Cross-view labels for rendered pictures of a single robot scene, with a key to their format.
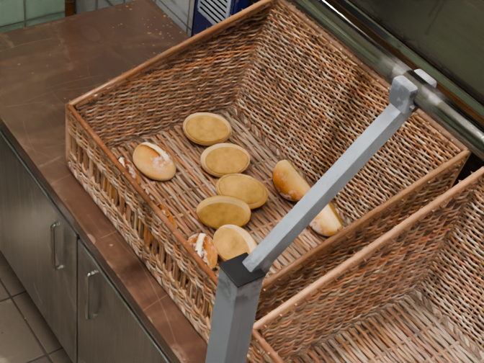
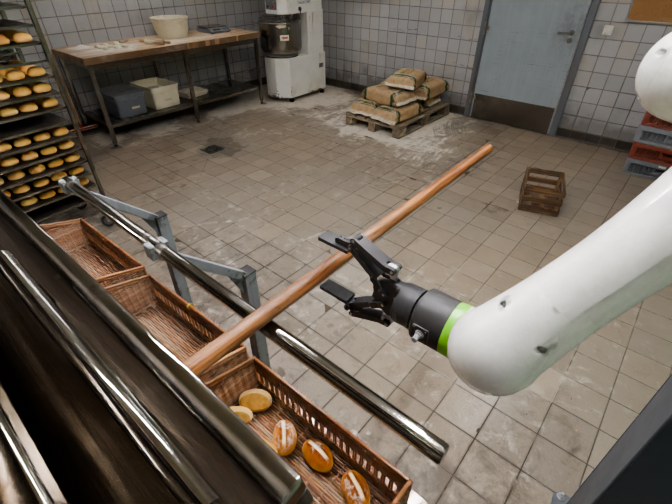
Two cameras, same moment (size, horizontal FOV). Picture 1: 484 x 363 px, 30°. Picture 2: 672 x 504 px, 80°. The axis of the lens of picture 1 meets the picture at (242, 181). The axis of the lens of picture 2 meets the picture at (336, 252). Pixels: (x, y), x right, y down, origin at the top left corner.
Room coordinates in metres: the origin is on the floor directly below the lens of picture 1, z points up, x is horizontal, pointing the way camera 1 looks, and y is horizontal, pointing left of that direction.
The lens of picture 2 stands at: (1.68, 0.11, 1.68)
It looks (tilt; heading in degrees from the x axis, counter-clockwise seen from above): 37 degrees down; 172
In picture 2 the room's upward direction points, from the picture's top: straight up
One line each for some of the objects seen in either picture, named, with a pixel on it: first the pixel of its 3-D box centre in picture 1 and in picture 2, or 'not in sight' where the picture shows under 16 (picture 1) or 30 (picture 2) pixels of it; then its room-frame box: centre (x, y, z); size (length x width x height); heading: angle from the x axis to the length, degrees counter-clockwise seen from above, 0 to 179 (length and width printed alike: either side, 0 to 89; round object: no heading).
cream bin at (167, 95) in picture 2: not in sight; (156, 93); (-3.61, -1.32, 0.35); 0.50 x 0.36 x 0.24; 43
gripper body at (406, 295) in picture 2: not in sight; (397, 299); (1.19, 0.29, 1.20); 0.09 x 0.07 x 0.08; 42
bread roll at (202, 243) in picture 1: (198, 253); (284, 435); (1.08, 0.05, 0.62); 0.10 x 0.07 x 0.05; 1
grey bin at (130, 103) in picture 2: not in sight; (122, 100); (-3.34, -1.64, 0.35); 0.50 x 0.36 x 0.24; 41
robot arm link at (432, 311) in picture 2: not in sight; (433, 320); (1.24, 0.34, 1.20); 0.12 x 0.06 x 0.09; 132
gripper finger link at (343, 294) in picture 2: not in sight; (337, 290); (1.08, 0.20, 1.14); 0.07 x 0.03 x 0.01; 42
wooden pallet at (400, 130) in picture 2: not in sight; (399, 113); (-3.29, 1.66, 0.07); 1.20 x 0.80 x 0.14; 131
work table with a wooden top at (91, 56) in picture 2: not in sight; (174, 80); (-3.80, -1.11, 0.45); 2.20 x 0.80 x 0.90; 131
